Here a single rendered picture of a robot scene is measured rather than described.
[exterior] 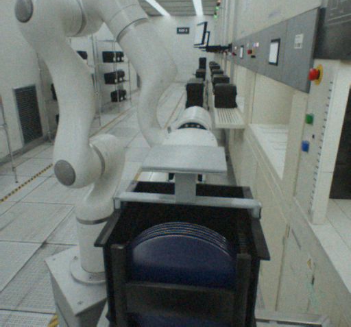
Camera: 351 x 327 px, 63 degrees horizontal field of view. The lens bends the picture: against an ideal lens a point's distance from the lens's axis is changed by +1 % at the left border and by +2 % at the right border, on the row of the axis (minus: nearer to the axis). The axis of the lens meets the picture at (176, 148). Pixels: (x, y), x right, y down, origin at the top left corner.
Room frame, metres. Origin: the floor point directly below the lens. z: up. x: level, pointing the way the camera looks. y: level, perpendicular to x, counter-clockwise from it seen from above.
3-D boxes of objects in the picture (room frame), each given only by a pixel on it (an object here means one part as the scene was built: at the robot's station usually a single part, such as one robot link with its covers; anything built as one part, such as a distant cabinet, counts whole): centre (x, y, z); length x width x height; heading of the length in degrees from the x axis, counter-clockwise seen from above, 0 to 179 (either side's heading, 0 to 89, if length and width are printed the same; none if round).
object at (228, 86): (3.46, -0.58, 0.93); 0.30 x 0.28 x 0.26; 171
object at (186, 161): (0.42, -0.01, 1.11); 0.24 x 0.20 x 0.32; 84
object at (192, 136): (0.53, -0.03, 1.25); 0.11 x 0.10 x 0.07; 174
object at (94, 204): (0.81, 0.24, 1.07); 0.19 x 0.12 x 0.24; 158
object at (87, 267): (0.78, 0.25, 0.85); 0.19 x 0.19 x 0.18
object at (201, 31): (3.98, -0.47, 1.59); 0.50 x 0.41 x 0.36; 84
